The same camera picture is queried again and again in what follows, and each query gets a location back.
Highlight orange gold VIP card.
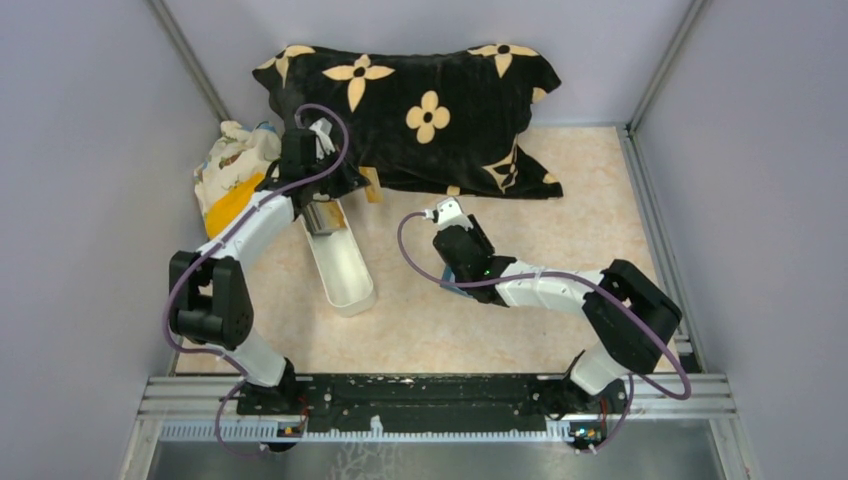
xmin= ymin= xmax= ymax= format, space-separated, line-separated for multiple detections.
xmin=359 ymin=166 xmax=384 ymax=204

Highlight white oblong plastic tray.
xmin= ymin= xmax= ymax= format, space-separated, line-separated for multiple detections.
xmin=302 ymin=213 xmax=377 ymax=318

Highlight blue leather card holder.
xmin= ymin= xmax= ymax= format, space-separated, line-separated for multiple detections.
xmin=441 ymin=265 xmax=474 ymax=299

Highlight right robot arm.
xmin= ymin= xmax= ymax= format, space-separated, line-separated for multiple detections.
xmin=433 ymin=226 xmax=682 ymax=396

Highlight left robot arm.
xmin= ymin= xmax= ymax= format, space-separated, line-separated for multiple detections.
xmin=162 ymin=128 xmax=358 ymax=388

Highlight black cards in tray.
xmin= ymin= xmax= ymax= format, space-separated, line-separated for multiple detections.
xmin=304 ymin=201 xmax=347 ymax=236

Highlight yellow plastic object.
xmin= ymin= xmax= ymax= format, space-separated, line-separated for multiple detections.
xmin=203 ymin=173 xmax=265 ymax=239

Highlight floral patterned cloth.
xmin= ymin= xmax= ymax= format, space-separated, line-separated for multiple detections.
xmin=193 ymin=120 xmax=282 ymax=218

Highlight black pillow with cream flowers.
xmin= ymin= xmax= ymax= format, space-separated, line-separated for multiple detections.
xmin=252 ymin=43 xmax=563 ymax=200

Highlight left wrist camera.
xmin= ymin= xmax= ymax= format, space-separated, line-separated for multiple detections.
xmin=309 ymin=118 xmax=336 ymax=160

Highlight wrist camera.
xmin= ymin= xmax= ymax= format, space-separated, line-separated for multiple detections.
xmin=309 ymin=118 xmax=336 ymax=160
xmin=433 ymin=197 xmax=474 ymax=231

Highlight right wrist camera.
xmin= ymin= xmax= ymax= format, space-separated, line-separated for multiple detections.
xmin=433 ymin=197 xmax=474 ymax=231

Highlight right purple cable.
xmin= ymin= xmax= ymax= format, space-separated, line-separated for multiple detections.
xmin=396 ymin=211 xmax=693 ymax=452

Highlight purple cable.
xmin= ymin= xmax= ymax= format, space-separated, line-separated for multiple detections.
xmin=396 ymin=211 xmax=693 ymax=452
xmin=163 ymin=102 xmax=351 ymax=460

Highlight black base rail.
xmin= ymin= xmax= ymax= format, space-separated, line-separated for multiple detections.
xmin=236 ymin=374 xmax=627 ymax=434

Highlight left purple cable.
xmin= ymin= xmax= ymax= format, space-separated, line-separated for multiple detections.
xmin=163 ymin=102 xmax=351 ymax=460

